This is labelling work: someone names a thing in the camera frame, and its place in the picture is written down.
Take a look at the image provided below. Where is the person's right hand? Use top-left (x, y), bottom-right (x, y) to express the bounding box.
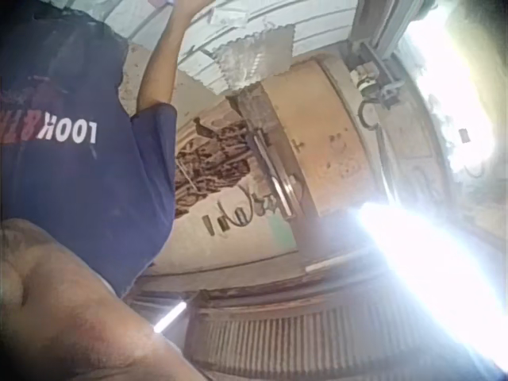
top-left (174, 0), bottom-right (218, 14)

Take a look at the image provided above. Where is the small white fabric piece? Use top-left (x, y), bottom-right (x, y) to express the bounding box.
top-left (209, 6), bottom-right (249, 29)

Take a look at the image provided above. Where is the white ribbed panel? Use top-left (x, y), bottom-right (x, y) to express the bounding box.
top-left (94, 0), bottom-right (360, 94)

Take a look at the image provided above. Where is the beige door panel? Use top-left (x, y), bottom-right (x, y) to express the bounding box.
top-left (260, 57), bottom-right (384, 217)

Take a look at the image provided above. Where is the white tube light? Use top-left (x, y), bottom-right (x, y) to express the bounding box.
top-left (152, 300), bottom-right (189, 335)

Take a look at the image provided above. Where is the corrugated metal shutter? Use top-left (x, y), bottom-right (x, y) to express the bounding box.
top-left (185, 291), bottom-right (491, 381)

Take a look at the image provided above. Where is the grey metal machine frame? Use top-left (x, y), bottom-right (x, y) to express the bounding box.
top-left (348, 0), bottom-right (410, 110)

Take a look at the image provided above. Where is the metal bar handle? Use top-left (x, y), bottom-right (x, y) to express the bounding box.
top-left (244, 129), bottom-right (305, 221)

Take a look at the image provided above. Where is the black cable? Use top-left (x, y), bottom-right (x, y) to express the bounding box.
top-left (356, 97), bottom-right (394, 133)

